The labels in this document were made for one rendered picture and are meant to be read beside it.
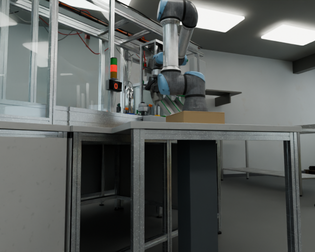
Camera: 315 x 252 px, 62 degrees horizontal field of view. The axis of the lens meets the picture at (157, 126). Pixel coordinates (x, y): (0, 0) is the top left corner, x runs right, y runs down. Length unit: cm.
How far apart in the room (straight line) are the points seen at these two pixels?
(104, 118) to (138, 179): 55
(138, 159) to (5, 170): 52
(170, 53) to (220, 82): 550
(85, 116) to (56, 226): 55
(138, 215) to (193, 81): 76
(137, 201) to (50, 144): 47
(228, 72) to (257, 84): 94
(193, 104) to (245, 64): 616
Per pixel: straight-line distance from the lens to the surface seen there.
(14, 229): 126
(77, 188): 135
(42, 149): 126
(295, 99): 852
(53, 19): 143
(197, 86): 147
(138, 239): 114
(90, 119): 146
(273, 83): 803
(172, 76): 144
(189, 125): 114
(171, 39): 152
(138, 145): 107
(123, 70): 342
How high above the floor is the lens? 76
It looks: 5 degrees up
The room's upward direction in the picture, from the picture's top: straight up
